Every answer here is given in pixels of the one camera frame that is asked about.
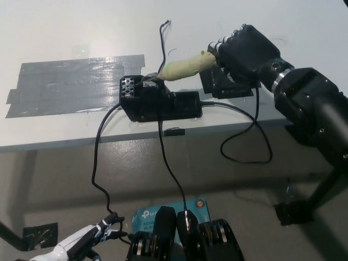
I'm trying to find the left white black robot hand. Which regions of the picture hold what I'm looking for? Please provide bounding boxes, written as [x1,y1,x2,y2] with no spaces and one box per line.
[28,213,128,261]

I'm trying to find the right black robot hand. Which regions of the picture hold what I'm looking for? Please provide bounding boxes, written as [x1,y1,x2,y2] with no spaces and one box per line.
[207,23,296,90]

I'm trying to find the tape-wrapped soldering iron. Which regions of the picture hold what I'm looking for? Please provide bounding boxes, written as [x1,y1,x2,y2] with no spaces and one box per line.
[156,51,218,82]

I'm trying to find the black robot torso blocks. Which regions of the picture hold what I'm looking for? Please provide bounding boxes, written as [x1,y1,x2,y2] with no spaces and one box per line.
[125,207,244,261]

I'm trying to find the black soldering station base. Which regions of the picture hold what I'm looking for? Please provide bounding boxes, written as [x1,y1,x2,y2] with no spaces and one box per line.
[119,72,202,125]

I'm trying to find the black square holder plate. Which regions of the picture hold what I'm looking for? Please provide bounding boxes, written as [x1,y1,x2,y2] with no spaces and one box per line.
[199,65,262,99]

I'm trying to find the teal tp-link box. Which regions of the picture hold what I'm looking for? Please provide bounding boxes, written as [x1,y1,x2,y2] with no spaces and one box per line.
[132,199,212,237]

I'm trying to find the black table leg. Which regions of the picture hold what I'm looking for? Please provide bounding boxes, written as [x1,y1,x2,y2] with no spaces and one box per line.
[0,220,28,252]
[308,163,343,212]

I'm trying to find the small black tape strip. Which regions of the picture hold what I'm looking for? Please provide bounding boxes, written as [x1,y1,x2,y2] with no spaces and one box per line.
[163,127,185,137]

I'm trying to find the black soldering iron cable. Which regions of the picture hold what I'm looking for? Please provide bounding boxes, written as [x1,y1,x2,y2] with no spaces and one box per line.
[198,85,274,164]

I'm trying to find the thin black loose wire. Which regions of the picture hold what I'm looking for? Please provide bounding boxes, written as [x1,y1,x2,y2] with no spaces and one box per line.
[157,19,172,74]

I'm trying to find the black power cable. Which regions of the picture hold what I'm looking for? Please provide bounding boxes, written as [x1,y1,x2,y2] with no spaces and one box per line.
[91,105,133,245]

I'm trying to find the black cable with metal plug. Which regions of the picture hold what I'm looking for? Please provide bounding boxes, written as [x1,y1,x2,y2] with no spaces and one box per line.
[157,121,191,233]

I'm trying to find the grey duct tape patch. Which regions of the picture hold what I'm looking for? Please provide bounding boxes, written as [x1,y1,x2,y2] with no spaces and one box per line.
[4,54,146,120]

